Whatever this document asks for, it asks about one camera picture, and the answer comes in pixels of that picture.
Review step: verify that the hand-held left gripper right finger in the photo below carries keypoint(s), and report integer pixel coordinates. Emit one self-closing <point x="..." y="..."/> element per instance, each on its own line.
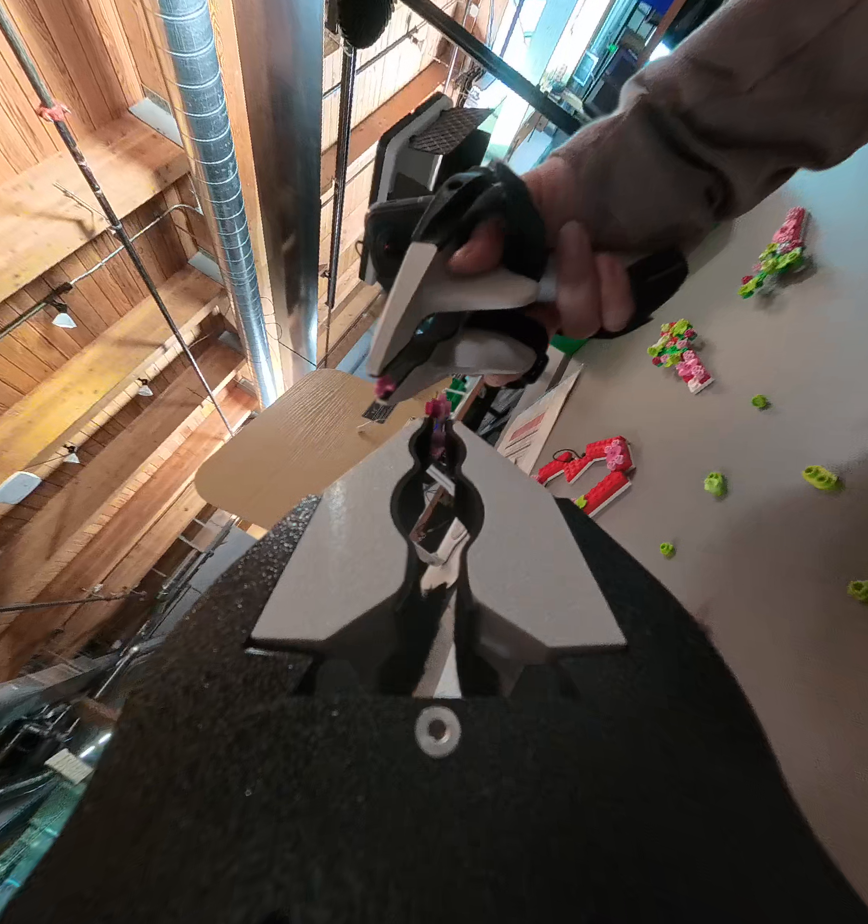
<point x="542" y="570"/>

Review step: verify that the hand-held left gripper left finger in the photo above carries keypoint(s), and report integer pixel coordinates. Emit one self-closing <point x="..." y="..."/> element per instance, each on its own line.
<point x="333" y="563"/>

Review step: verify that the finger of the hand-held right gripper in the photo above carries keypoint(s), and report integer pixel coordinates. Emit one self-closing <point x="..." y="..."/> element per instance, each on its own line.
<point x="484" y="356"/>
<point x="412" y="296"/>

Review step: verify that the small pink lego flower piece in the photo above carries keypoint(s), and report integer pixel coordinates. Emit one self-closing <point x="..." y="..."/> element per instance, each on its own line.
<point x="437" y="409"/>
<point x="385" y="388"/>

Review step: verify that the person's right forearm grey sleeve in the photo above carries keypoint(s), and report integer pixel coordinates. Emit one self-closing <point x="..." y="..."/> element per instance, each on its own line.
<point x="730" y="108"/>

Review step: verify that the red and white lego assembly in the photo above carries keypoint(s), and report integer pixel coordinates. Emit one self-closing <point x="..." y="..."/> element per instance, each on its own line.
<point x="596" y="476"/>

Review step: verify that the pink and green lego cluster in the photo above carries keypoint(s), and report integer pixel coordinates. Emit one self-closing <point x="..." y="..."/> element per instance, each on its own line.
<point x="780" y="252"/>
<point x="683" y="354"/>

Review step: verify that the two-lobed green lego piece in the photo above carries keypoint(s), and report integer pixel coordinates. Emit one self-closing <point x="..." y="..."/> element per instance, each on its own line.
<point x="820" y="477"/>

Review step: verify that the person's right hand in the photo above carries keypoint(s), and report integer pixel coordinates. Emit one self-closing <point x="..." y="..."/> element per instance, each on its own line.
<point x="585" y="274"/>

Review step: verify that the white printed sheet red stripes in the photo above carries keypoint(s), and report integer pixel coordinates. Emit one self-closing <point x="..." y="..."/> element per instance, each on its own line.
<point x="539" y="422"/>

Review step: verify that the green storage bin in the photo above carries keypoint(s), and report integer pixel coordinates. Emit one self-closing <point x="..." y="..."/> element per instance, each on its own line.
<point x="570" y="345"/>

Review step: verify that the light wooden chair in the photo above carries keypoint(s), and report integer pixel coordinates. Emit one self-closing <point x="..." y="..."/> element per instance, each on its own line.
<point x="297" y="447"/>

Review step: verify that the grey steel beam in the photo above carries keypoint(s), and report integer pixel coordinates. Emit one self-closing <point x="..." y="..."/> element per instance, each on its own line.
<point x="289" y="159"/>

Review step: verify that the black metal bar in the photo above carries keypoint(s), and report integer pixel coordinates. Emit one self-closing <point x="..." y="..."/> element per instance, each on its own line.
<point x="492" y="65"/>

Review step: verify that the black round fixture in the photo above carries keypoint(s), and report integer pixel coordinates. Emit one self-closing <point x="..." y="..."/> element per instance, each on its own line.
<point x="365" y="18"/>

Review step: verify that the thin black pole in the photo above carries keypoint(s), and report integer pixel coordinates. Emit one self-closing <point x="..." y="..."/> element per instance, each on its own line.
<point x="109" y="216"/>

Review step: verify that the silver ribbed air duct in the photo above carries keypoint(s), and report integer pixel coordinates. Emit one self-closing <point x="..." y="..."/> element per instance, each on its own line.
<point x="214" y="159"/>

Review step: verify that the white wall box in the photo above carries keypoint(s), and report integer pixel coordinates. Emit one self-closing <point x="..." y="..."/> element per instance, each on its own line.
<point x="15" y="487"/>

